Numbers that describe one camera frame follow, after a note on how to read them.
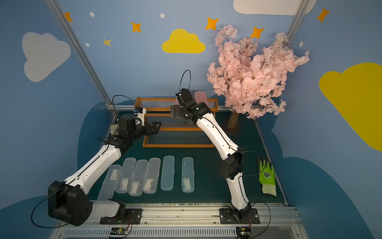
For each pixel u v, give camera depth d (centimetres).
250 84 65
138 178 87
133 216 74
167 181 86
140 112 70
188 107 60
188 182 85
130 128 62
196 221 74
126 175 88
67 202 40
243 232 73
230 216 75
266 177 87
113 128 110
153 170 91
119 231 72
